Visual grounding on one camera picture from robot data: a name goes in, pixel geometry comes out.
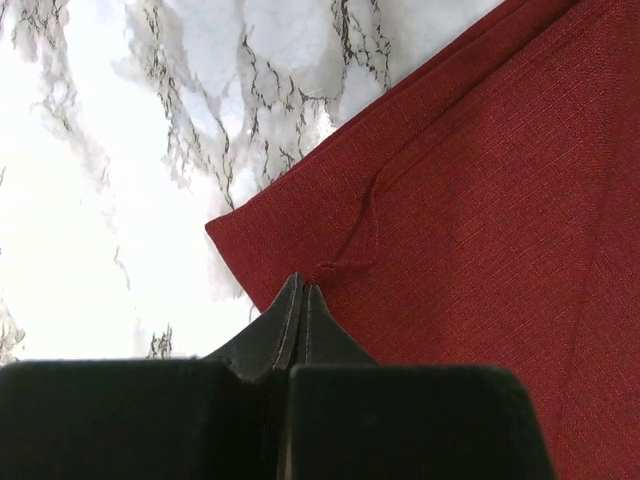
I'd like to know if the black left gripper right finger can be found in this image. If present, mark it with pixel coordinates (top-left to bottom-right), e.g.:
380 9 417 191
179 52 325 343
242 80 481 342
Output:
289 285 554 479

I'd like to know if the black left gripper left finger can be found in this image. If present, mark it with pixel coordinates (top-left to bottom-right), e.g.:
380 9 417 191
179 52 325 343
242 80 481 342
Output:
1 275 303 479

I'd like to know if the dark red cloth napkin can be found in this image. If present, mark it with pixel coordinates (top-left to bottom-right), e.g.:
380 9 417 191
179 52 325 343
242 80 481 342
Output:
206 1 639 479

